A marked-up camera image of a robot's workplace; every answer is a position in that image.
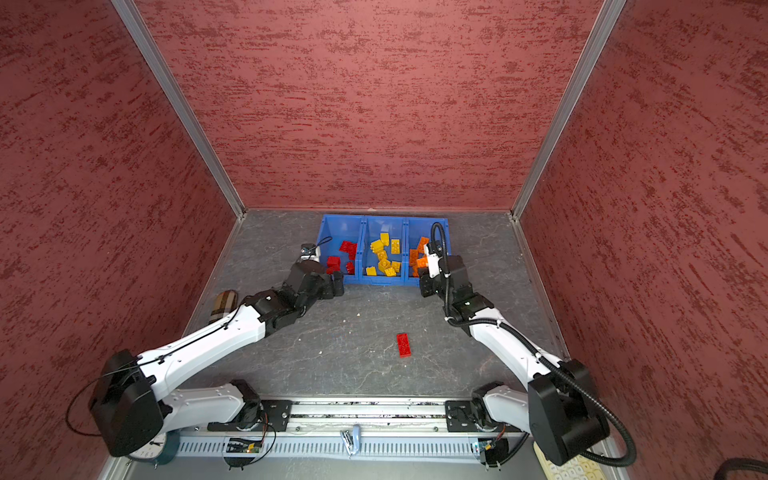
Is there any red lego single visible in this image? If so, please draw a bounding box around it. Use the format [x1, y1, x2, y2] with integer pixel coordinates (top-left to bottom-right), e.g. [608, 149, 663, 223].
[339, 241, 357, 261]

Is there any blue three-compartment bin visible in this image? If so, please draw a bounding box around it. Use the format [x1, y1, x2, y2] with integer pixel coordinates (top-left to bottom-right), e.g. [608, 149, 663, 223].
[317, 214, 449, 287]

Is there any red lego bottom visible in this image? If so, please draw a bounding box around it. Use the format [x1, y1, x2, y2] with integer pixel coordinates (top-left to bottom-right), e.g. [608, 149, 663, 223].
[396, 333, 412, 358]

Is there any red lego cluster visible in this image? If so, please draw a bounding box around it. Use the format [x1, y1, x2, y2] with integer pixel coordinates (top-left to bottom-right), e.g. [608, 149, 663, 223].
[326, 256, 355, 275]

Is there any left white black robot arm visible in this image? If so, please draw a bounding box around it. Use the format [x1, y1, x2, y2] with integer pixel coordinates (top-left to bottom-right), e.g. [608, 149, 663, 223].
[87, 244, 344, 457]

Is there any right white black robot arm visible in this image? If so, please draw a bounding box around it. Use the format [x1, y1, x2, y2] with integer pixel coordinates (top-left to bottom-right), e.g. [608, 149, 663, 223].
[417, 240, 637, 468]

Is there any plaid cloth pouch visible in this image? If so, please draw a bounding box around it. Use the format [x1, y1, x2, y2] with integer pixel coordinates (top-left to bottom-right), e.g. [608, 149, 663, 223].
[209, 290, 238, 324]

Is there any green alarm clock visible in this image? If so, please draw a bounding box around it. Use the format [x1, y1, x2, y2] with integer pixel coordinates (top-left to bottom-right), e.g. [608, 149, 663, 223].
[128, 431, 180, 467]

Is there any beige calculator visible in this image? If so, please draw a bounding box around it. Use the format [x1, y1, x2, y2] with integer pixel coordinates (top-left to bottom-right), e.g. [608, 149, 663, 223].
[533, 443, 605, 480]

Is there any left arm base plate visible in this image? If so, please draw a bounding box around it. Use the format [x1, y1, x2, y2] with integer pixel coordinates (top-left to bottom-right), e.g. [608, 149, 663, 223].
[206, 399, 293, 433]

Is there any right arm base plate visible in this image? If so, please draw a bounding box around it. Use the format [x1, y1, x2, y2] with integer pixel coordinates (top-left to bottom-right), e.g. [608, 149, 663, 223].
[444, 398, 530, 433]

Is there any silver clip on rail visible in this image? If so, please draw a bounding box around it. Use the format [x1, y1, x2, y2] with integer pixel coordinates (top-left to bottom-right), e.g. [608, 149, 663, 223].
[340, 424, 362, 457]

